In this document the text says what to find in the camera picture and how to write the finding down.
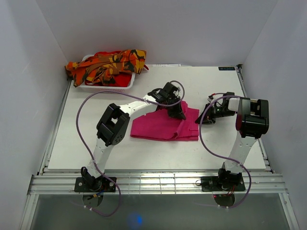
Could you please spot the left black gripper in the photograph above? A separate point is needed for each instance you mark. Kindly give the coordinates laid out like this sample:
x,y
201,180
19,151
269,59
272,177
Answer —
x,y
178,113

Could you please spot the pink trousers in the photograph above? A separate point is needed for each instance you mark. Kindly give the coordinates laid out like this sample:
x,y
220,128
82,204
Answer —
x,y
159,126

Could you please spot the orange camouflage trousers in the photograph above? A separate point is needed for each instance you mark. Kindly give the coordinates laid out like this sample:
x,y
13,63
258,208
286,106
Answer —
x,y
71,67

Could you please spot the white plastic basket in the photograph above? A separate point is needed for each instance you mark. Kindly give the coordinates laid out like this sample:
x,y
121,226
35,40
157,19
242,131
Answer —
x,y
115,90

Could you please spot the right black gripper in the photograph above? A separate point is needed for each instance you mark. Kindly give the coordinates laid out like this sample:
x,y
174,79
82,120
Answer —
x,y
208,114

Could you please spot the aluminium front rail frame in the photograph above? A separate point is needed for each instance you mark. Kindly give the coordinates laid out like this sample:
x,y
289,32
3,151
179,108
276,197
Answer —
x,y
152,183

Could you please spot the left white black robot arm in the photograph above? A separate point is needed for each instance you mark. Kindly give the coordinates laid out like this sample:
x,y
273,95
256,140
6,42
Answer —
x,y
112,126

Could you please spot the blue label sticker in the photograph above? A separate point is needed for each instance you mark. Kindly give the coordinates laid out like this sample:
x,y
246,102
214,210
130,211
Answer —
x,y
226,68

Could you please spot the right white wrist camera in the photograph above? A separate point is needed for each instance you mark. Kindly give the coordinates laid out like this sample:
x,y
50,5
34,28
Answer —
x,y
211,97

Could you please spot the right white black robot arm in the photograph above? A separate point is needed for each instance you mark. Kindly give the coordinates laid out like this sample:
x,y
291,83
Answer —
x,y
252,121

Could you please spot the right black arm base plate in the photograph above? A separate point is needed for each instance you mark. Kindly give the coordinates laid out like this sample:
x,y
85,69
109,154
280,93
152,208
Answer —
x,y
214,183

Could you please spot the red garment in basket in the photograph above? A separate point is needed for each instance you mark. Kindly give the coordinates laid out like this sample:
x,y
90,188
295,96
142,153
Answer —
x,y
115,69

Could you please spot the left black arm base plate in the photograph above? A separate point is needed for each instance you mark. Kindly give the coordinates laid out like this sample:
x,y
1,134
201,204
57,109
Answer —
x,y
108,184

